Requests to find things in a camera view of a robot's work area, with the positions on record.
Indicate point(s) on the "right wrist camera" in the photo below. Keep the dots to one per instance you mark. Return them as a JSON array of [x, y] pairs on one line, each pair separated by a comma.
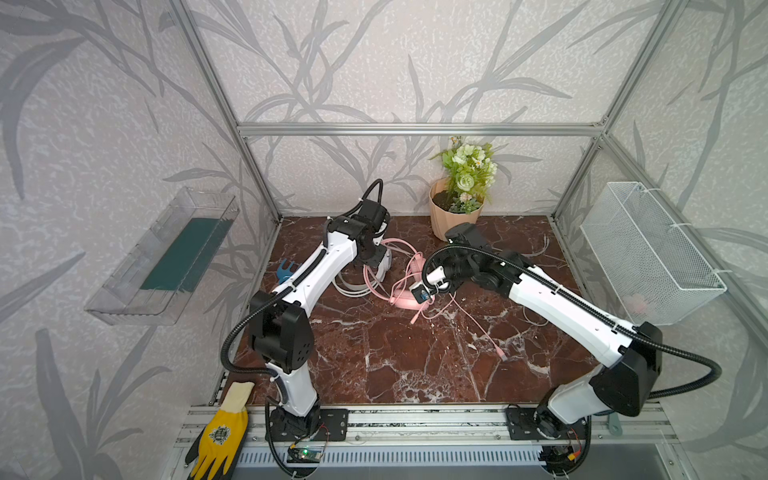
[[421, 293]]

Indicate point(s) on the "pink object in basket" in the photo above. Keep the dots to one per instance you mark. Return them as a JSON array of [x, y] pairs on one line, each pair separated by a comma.
[[635, 305]]

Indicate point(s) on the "green artificial plant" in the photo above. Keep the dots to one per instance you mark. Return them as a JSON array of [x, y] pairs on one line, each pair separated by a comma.
[[471, 171]]

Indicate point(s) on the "beige flower pot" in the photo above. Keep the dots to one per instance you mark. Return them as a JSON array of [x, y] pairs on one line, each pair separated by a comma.
[[443, 220]]

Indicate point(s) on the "white wire mesh basket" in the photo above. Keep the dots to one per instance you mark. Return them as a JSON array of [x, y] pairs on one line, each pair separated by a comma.
[[642, 249]]

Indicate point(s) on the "clear plastic wall tray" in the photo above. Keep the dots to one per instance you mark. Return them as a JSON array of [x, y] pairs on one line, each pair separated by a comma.
[[157, 278]]

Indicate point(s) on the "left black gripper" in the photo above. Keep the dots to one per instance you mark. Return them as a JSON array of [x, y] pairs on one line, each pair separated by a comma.
[[372, 252]]

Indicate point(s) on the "pink headphones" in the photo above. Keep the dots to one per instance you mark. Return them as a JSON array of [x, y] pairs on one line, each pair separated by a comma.
[[400, 295]]

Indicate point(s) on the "blue garden rake wooden handle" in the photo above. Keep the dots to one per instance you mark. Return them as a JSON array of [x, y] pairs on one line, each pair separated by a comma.
[[286, 269]]

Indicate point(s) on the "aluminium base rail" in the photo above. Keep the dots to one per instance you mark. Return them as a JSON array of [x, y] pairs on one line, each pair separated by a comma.
[[472, 433]]

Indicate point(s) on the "yellow black work glove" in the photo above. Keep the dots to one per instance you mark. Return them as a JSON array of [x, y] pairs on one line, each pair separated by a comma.
[[217, 448]]

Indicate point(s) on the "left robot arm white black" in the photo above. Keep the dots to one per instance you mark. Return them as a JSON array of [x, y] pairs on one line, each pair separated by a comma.
[[278, 321]]

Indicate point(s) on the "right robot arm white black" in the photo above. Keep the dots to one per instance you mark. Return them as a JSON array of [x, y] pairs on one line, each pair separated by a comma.
[[630, 356]]

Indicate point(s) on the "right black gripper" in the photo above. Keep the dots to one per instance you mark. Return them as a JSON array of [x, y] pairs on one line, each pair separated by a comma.
[[433, 278]]

